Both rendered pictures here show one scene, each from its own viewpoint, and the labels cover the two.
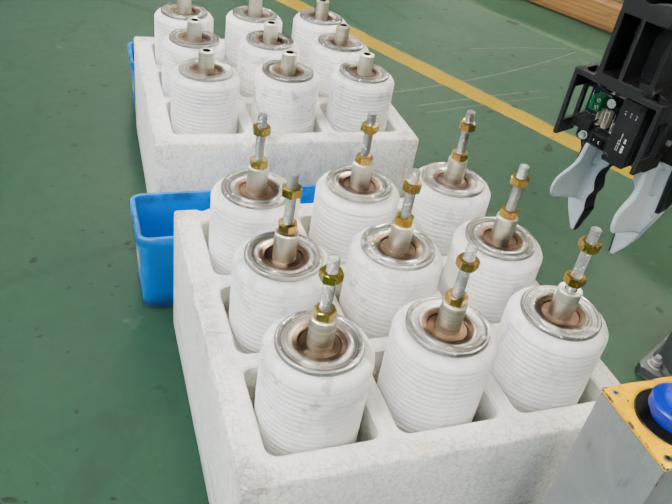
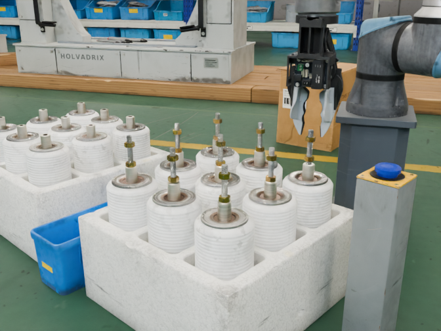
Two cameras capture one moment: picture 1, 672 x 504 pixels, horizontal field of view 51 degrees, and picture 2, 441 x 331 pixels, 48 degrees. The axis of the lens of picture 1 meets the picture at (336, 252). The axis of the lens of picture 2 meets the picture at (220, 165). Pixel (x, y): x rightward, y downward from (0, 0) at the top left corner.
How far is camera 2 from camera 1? 0.37 m
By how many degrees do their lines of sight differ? 26
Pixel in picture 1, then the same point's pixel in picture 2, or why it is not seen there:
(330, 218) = not seen: hidden behind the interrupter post
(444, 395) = (285, 225)
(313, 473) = (252, 279)
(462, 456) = (304, 252)
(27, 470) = not seen: outside the picture
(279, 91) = (94, 146)
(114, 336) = (56, 316)
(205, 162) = (65, 198)
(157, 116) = (22, 183)
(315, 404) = (240, 242)
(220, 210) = (121, 194)
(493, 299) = not seen: hidden behind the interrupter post
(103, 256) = (12, 283)
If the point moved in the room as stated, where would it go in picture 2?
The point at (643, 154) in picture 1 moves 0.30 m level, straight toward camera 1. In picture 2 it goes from (328, 79) to (386, 127)
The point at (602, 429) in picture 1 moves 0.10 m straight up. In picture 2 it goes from (364, 193) to (371, 131)
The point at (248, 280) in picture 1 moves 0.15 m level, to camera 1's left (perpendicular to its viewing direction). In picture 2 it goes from (166, 211) to (73, 228)
